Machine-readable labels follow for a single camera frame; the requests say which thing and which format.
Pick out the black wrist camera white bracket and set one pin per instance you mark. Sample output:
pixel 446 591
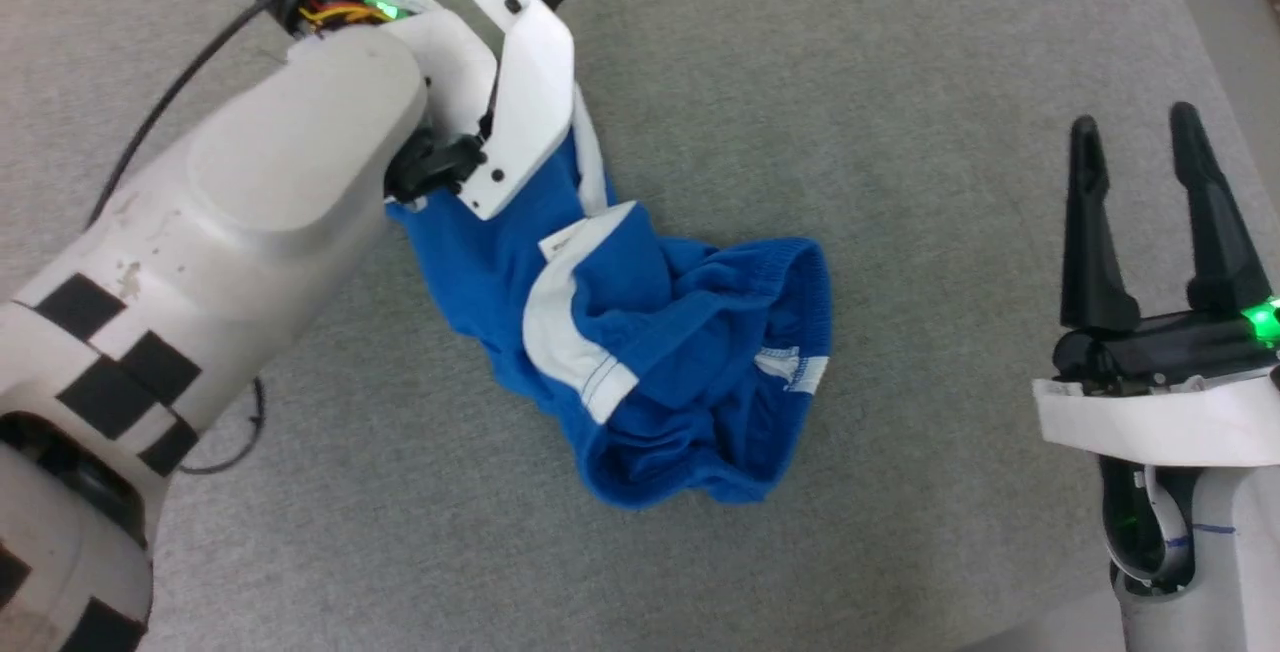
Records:
pixel 530 92

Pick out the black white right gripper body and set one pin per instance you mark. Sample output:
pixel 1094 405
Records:
pixel 1160 402

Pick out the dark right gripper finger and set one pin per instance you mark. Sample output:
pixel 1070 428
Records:
pixel 1090 242
pixel 1215 222

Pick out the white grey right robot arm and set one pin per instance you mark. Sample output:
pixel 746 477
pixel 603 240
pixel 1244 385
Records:
pixel 1200 562

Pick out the blue white shorts garment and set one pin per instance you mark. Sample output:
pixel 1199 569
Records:
pixel 660 352

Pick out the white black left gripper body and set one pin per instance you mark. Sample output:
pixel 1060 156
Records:
pixel 450 62

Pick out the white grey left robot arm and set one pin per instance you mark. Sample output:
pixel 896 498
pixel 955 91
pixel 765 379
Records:
pixel 230 202

